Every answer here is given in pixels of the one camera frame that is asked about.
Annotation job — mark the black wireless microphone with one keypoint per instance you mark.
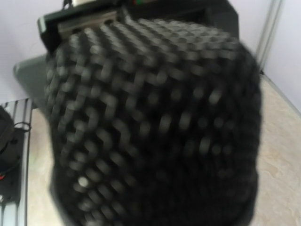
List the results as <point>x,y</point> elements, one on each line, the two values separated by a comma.
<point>154,123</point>

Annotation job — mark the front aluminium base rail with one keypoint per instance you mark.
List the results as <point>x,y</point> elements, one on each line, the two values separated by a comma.
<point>14,165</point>

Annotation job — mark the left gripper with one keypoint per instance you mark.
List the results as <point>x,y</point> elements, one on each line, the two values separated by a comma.
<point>79,14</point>

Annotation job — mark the left aluminium frame post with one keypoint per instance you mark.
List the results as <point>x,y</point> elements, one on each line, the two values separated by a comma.
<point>268,33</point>

